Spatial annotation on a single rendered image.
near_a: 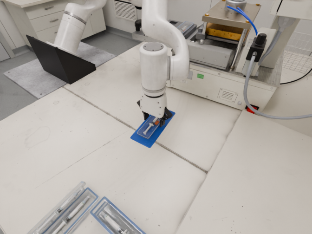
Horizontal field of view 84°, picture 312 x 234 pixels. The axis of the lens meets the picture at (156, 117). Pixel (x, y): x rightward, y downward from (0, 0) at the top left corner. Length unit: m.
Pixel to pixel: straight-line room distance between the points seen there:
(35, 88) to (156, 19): 0.78
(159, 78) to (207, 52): 0.31
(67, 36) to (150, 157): 0.81
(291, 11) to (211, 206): 0.62
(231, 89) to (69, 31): 0.89
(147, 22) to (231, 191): 0.58
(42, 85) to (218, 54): 0.92
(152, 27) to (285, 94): 0.79
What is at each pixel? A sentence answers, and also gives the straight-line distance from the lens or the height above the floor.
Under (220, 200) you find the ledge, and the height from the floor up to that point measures 0.79.
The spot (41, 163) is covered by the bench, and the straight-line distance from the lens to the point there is 0.78.
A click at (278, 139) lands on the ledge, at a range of 0.81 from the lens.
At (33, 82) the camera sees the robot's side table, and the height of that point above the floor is 0.75.
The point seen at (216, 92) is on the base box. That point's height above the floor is 0.82.
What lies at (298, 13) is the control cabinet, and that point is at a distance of 0.73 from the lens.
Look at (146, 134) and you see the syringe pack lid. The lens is 0.71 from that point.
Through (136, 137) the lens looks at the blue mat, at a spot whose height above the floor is 0.75.
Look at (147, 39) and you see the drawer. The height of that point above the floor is 0.96.
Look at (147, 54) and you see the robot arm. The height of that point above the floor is 1.09.
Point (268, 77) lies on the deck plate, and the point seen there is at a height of 0.93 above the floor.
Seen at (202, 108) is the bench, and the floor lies 0.75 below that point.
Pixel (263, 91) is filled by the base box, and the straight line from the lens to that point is 0.84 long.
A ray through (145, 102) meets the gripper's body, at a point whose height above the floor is 0.89.
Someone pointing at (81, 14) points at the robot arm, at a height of 1.02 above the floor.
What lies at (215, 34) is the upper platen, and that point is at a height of 1.04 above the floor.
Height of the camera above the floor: 1.33
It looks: 46 degrees down
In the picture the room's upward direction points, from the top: straight up
